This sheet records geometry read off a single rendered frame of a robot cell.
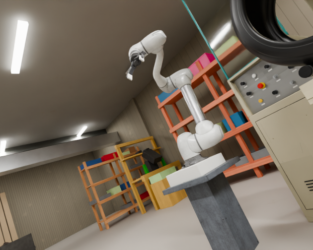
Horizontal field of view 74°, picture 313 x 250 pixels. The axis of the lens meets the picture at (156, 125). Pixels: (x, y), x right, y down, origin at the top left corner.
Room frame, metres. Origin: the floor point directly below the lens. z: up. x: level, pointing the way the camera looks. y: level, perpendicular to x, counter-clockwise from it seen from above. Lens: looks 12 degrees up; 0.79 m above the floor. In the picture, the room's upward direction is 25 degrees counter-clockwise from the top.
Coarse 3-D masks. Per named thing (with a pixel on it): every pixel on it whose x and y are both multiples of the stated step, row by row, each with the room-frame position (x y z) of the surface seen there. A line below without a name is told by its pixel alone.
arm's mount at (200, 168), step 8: (208, 160) 1.62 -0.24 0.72; (216, 160) 1.68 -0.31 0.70; (224, 160) 1.75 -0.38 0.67; (184, 168) 1.75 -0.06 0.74; (192, 168) 1.55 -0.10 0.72; (200, 168) 1.53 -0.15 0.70; (208, 168) 1.59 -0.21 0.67; (168, 176) 1.74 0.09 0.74; (176, 176) 1.68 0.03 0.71; (184, 176) 1.62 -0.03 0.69; (192, 176) 1.57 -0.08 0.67; (200, 176) 1.52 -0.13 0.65; (176, 184) 1.71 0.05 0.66
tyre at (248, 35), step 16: (240, 0) 0.76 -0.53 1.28; (256, 0) 0.92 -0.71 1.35; (272, 0) 0.91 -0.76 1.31; (240, 16) 0.78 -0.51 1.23; (256, 16) 0.95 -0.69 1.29; (272, 16) 0.94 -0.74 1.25; (240, 32) 0.82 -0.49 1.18; (256, 32) 0.77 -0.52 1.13; (272, 32) 0.96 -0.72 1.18; (256, 48) 0.80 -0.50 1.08; (272, 48) 0.76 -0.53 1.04; (288, 48) 0.72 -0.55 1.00; (304, 48) 0.70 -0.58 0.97; (288, 64) 0.78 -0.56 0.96; (304, 64) 0.76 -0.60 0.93
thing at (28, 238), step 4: (24, 236) 4.41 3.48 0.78; (28, 236) 4.47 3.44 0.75; (16, 240) 4.29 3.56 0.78; (20, 240) 4.34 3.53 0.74; (24, 240) 4.40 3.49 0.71; (28, 240) 4.45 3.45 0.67; (32, 240) 4.51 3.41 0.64; (4, 244) 4.29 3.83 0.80; (8, 244) 4.18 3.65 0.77; (12, 244) 4.23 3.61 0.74; (16, 244) 4.28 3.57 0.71; (20, 244) 4.33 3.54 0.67; (24, 244) 4.38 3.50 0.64; (28, 244) 4.44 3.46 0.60; (32, 244) 4.49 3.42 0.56; (0, 248) 4.07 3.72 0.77; (4, 248) 4.12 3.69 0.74; (8, 248) 4.17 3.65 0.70; (12, 248) 4.21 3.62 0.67; (16, 248) 4.26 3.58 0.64; (20, 248) 4.32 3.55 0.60; (24, 248) 4.37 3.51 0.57; (28, 248) 4.42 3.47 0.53; (32, 248) 4.48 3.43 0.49
